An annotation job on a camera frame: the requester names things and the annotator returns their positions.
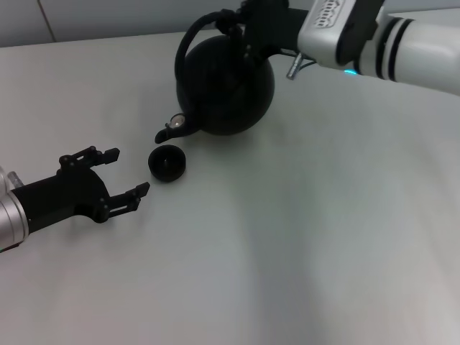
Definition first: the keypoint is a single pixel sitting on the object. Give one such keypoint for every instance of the small dark teacup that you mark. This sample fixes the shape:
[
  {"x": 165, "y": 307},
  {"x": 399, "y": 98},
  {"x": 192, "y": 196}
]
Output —
[{"x": 167, "y": 165}]

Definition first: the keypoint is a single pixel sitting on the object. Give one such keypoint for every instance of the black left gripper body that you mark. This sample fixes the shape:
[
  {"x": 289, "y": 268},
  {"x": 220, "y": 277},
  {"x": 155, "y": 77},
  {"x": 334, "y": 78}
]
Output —
[{"x": 61, "y": 199}]

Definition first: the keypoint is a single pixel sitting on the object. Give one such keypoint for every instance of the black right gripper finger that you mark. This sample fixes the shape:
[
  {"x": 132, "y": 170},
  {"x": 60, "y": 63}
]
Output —
[
  {"x": 228, "y": 21},
  {"x": 242, "y": 46}
]

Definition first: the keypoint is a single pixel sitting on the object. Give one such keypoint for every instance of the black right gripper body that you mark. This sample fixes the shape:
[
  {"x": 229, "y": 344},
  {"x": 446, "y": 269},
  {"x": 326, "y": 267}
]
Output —
[{"x": 276, "y": 28}]

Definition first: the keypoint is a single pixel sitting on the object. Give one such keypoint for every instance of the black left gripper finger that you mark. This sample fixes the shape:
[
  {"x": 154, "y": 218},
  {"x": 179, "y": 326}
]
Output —
[
  {"x": 113, "y": 154},
  {"x": 142, "y": 190}
]

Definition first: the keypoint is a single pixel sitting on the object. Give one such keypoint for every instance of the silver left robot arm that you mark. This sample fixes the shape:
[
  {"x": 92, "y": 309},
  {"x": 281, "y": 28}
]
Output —
[{"x": 12, "y": 219}]

